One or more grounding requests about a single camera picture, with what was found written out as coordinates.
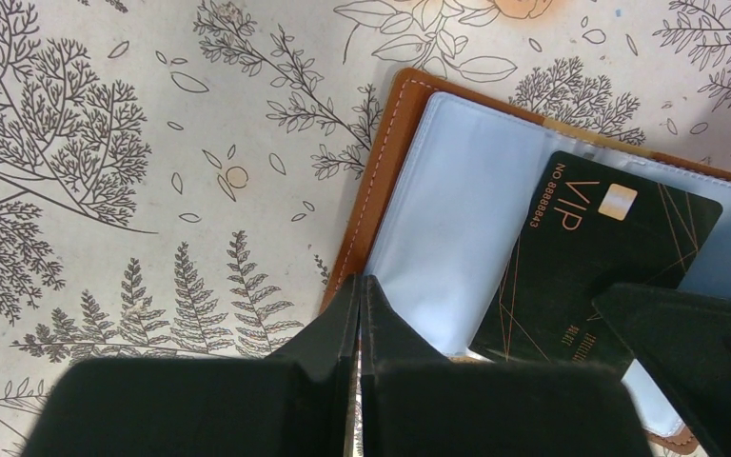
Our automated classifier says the brown leather card holder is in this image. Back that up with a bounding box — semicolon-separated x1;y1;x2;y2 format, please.
323;69;731;456

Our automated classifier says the floral table mat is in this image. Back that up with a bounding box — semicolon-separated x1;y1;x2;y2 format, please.
0;1;731;456

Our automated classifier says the black VIP credit card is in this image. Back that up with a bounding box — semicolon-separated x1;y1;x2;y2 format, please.
470;151;722;374

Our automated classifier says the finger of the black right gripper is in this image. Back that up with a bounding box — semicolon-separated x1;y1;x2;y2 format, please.
592;284;731;456

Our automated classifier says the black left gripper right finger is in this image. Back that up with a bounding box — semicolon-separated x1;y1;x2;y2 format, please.
360;275;450;456

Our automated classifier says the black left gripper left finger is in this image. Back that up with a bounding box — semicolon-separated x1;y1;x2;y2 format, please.
268;274;361;456

